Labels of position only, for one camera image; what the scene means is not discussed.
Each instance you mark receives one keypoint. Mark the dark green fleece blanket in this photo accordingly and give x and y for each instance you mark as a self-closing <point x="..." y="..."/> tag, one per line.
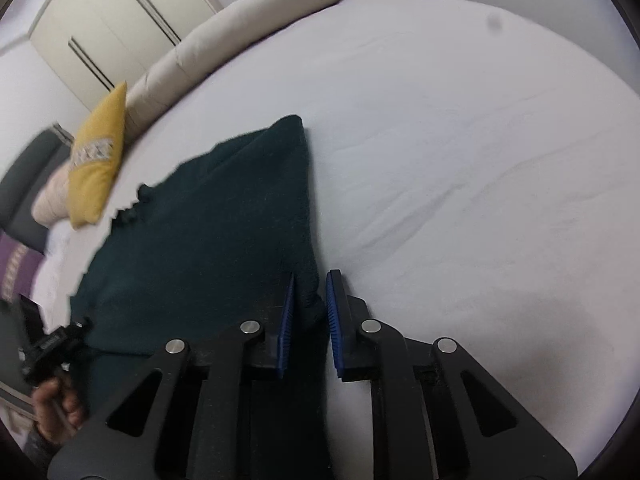
<point x="200" y="240"/>

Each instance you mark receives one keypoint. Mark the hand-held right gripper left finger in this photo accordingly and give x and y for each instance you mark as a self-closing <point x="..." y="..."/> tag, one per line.
<point x="286" y="320"/>

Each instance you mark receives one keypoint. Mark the person's left hand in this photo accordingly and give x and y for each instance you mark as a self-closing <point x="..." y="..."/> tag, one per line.
<point x="57" y="407"/>

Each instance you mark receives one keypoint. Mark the white bed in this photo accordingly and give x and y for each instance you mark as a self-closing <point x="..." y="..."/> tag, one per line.
<point x="450" y="210"/>

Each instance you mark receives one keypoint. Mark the dark grey headboard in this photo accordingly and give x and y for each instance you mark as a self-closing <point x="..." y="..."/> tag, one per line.
<point x="25" y="185"/>

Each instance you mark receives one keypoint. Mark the cream wardrobe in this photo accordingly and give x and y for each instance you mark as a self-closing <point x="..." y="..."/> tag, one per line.
<point x="125" y="20"/>

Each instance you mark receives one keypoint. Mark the purple patterned pillow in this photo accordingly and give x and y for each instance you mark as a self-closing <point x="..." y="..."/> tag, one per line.
<point x="15" y="265"/>

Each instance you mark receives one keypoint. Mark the yellow cushion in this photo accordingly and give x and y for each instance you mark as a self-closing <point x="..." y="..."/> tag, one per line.
<point x="97" y="160"/>

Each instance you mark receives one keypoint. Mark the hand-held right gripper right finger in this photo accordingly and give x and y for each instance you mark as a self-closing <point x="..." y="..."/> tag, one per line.
<point x="334" y="325"/>

